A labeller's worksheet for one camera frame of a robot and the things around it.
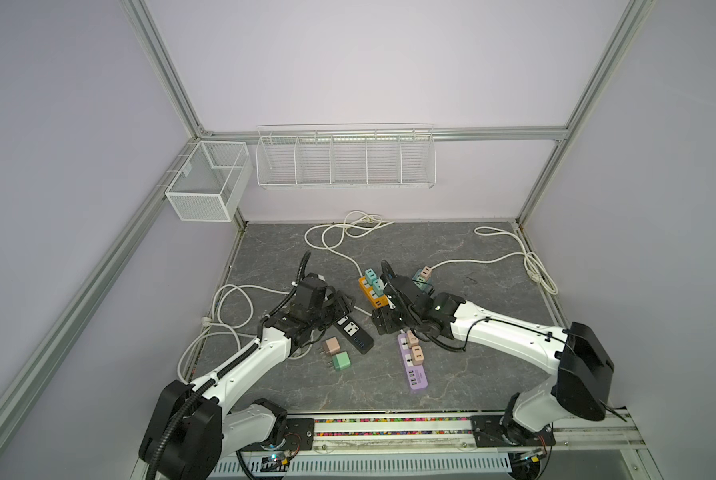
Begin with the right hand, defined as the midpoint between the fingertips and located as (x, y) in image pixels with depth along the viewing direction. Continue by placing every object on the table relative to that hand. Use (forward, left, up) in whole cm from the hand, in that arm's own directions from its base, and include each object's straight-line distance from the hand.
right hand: (383, 315), depth 81 cm
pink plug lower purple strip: (-9, -9, -6) cm, 14 cm away
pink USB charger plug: (-4, +15, -11) cm, 19 cm away
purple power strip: (-12, -9, -10) cm, 18 cm away
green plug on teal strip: (+15, -12, -5) cm, 20 cm away
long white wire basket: (+48, +10, +19) cm, 53 cm away
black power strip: (-1, +9, -10) cm, 14 cm away
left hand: (+3, +9, 0) cm, 9 cm away
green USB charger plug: (-9, +12, -10) cm, 18 cm away
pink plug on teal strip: (+18, -15, -5) cm, 24 cm away
